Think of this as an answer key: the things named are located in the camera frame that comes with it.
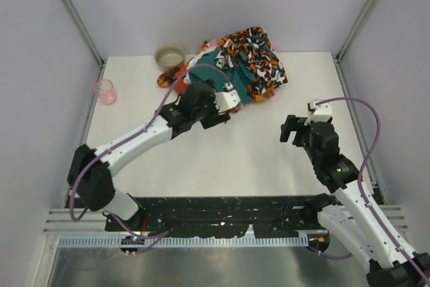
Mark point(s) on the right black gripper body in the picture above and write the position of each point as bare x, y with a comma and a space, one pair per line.
299, 131

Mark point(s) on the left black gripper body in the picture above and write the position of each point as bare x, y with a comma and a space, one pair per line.
215, 117

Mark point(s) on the dark teal cloth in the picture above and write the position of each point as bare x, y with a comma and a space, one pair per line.
240, 76

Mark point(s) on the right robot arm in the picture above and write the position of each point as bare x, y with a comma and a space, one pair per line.
350, 213

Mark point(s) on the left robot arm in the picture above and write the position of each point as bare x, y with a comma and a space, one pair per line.
92, 171

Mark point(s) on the orange black patterned cloth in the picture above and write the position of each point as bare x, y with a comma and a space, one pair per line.
168, 77

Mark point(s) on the pink white patterned cloth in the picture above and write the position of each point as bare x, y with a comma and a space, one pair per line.
208, 47

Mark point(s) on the black orange camouflage cloth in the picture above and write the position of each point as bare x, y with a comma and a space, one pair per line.
251, 49

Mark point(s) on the beige ceramic bowl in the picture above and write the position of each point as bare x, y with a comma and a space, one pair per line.
169, 56

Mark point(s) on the pink transparent plastic cup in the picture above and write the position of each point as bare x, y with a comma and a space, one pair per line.
105, 92

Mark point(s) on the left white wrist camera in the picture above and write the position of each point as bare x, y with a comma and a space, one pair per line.
228, 99

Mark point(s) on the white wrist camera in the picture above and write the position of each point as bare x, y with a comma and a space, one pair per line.
228, 99
318, 112

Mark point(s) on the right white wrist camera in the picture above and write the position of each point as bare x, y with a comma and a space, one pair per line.
318, 112

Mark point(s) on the right aluminium frame post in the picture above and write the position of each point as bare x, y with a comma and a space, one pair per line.
360, 21

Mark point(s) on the aluminium frame post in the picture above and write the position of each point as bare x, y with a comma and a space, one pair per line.
360, 21
83, 31

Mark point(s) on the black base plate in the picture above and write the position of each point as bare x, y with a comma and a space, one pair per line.
226, 217

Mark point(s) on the slotted cable duct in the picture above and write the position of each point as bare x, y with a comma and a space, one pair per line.
249, 240

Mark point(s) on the left aluminium frame post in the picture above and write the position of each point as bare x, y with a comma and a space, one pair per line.
83, 31

